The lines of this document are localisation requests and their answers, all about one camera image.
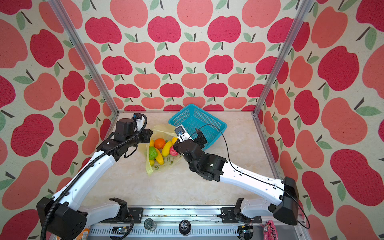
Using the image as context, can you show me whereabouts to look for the green toy fruit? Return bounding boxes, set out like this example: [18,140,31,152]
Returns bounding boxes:
[149,146,158,160]

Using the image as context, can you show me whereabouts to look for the yellow plastic avocado-print bag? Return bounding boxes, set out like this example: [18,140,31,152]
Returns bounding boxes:
[145,125,182,176]

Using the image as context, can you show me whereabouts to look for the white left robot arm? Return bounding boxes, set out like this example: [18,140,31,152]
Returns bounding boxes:
[37,129,153,240]

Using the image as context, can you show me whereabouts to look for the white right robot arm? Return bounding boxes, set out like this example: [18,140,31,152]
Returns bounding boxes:
[174,125,300,226]

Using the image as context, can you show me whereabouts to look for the orange toy fruit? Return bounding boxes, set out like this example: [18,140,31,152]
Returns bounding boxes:
[154,139,166,150]

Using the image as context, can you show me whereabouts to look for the pink toy fruit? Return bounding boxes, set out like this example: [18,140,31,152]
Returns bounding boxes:
[170,147,179,156]

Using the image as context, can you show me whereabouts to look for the teal plastic mesh basket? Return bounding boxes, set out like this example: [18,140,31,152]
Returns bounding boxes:
[169,105,228,150]

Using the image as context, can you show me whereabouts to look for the yellow toy banana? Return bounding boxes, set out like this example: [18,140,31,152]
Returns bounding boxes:
[162,141,173,158]

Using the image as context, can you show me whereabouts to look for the yellow toy mango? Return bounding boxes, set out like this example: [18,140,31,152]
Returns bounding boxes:
[155,148,164,165]

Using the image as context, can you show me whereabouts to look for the black round knob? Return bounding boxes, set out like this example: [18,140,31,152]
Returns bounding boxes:
[178,220,192,236]

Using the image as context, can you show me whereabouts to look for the small glass jar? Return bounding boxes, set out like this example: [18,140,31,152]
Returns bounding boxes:
[144,218,157,231]

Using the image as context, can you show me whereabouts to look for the pink snack packet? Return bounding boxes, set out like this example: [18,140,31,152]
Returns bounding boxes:
[260,220,279,240]

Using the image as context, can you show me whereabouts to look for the orange snack packet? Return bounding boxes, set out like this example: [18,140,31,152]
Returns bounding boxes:
[75,228,90,240]

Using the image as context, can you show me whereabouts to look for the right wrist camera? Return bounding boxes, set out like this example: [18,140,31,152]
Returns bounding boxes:
[175,125,191,142]

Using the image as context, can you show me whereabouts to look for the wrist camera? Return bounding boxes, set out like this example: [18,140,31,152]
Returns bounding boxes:
[175,125,191,142]
[114,113,145,142]

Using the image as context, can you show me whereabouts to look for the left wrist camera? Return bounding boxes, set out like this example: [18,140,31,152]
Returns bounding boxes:
[114,113,145,142]

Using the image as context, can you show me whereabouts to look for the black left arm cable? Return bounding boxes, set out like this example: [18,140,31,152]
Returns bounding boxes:
[39,113,148,240]

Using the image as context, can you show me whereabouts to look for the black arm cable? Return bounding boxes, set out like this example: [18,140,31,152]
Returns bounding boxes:
[39,113,148,240]
[187,124,311,229]

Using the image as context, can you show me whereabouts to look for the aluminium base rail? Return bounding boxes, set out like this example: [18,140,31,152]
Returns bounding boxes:
[88,206,310,240]

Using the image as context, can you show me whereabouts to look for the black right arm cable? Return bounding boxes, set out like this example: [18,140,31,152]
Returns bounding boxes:
[187,124,311,229]

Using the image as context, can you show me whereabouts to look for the aluminium frame post left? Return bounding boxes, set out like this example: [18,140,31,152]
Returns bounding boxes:
[48,0,120,117]

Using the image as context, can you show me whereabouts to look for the aluminium frame post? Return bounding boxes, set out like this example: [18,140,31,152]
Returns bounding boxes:
[252,0,315,119]
[48,0,120,117]

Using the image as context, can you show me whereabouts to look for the aluminium frame post right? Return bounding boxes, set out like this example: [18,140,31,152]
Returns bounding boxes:
[252,0,315,119]

